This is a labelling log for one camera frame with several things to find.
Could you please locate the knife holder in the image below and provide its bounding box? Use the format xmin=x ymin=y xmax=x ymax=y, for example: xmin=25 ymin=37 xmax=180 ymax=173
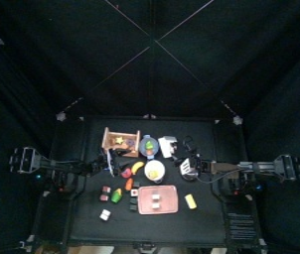
xmin=163 ymin=135 xmax=180 ymax=157

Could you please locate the red toy with blue part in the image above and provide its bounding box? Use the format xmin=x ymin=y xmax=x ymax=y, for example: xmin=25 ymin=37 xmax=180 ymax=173
xmin=120 ymin=167 xmax=134 ymax=180

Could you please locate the black frying pan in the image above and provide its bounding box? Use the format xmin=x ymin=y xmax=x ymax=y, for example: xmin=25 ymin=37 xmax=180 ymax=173
xmin=180 ymin=167 xmax=204 ymax=183

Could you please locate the open wooden box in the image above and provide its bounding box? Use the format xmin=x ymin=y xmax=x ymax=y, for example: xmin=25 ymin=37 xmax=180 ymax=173
xmin=101 ymin=126 xmax=142 ymax=159

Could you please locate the yellow toy banana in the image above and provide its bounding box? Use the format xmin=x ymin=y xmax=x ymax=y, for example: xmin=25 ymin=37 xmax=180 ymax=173
xmin=130 ymin=160 xmax=146 ymax=176

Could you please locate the white round plate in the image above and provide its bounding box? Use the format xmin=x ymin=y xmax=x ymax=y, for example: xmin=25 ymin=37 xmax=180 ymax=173
xmin=144 ymin=159 xmax=168 ymax=184

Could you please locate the orange toy carrot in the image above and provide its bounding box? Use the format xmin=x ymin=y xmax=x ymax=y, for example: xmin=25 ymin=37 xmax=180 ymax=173
xmin=124 ymin=177 xmax=136 ymax=191

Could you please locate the green yellow toy corn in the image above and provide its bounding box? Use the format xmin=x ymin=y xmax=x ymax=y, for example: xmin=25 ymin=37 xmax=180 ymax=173
xmin=110 ymin=188 xmax=125 ymax=204

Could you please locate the yellow block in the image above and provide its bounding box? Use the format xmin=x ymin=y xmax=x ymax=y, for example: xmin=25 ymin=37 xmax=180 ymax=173
xmin=184 ymin=193 xmax=200 ymax=210

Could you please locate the pink tray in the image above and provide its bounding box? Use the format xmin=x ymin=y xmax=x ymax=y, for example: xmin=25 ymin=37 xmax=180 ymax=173
xmin=137 ymin=185 xmax=181 ymax=216

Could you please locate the white cube pair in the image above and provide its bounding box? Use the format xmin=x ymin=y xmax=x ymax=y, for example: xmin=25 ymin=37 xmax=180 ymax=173
xmin=98 ymin=208 xmax=113 ymax=222

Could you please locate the black table edge clamp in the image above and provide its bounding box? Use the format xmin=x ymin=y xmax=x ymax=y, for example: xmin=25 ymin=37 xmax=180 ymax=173
xmin=134 ymin=242 xmax=157 ymax=254

